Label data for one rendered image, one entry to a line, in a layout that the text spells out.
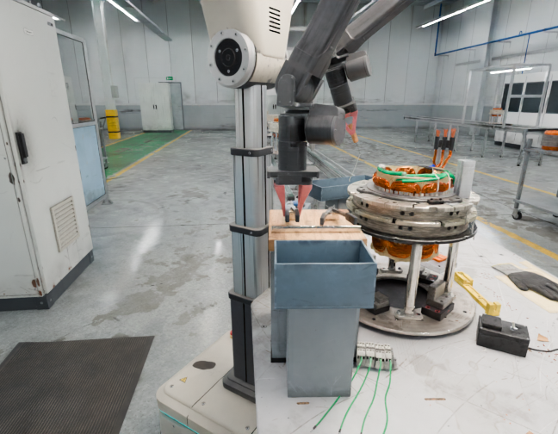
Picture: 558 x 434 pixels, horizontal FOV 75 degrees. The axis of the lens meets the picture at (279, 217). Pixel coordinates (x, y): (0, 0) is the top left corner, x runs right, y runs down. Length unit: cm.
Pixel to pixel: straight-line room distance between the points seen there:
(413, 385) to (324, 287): 31
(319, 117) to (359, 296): 32
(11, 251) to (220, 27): 209
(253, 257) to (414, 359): 59
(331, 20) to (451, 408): 72
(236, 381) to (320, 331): 88
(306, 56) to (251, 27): 40
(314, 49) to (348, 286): 41
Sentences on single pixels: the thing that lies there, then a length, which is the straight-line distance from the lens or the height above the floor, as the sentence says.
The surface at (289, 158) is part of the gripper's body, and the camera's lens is 70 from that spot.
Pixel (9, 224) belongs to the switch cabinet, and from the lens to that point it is 274.
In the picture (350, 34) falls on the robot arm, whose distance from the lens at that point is 116.
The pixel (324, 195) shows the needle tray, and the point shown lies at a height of 104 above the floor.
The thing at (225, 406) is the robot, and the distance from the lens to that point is 150.
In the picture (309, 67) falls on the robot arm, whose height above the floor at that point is 137.
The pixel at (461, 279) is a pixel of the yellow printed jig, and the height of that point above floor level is 80.
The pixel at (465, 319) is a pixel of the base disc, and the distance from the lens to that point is 104.
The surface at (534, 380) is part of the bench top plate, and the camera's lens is 95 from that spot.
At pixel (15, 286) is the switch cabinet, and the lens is 290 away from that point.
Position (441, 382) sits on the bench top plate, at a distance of 86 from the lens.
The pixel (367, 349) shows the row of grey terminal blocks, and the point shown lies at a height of 82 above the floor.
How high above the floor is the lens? 132
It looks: 18 degrees down
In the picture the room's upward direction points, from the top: straight up
